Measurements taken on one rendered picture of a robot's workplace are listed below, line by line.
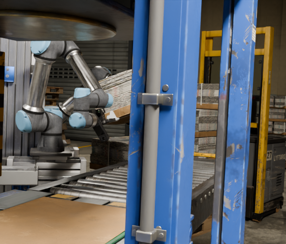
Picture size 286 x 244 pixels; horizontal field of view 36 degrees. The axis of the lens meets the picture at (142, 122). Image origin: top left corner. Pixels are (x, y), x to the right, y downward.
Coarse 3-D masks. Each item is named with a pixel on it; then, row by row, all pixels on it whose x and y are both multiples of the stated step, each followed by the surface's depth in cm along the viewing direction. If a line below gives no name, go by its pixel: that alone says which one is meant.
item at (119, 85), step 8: (128, 72) 235; (104, 80) 240; (112, 80) 238; (120, 80) 237; (128, 80) 236; (104, 88) 240; (112, 88) 239; (120, 88) 238; (128, 88) 235; (120, 96) 237; (128, 96) 236; (120, 104) 237; (128, 104) 235; (120, 120) 244
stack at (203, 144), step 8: (128, 136) 351; (96, 144) 318; (104, 144) 313; (112, 144) 308; (120, 144) 303; (128, 144) 298; (200, 144) 367; (208, 144) 377; (96, 152) 319; (104, 152) 313; (112, 152) 308; (120, 152) 303; (200, 152) 368; (208, 152) 377; (96, 160) 318; (104, 160) 313; (112, 160) 308; (120, 160) 303; (208, 224) 385; (200, 232) 376
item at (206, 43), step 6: (204, 36) 456; (204, 42) 456; (210, 42) 461; (204, 48) 456; (210, 48) 461; (204, 54) 457; (204, 60) 457; (210, 60) 461; (204, 66) 459; (210, 66) 461; (204, 72) 459; (204, 78) 459
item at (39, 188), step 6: (126, 162) 228; (102, 168) 205; (108, 168) 206; (78, 174) 187; (84, 174) 188; (90, 174) 188; (60, 180) 172; (66, 180) 173; (72, 180) 174; (36, 186) 159; (42, 186) 159; (48, 186) 160; (54, 186) 161
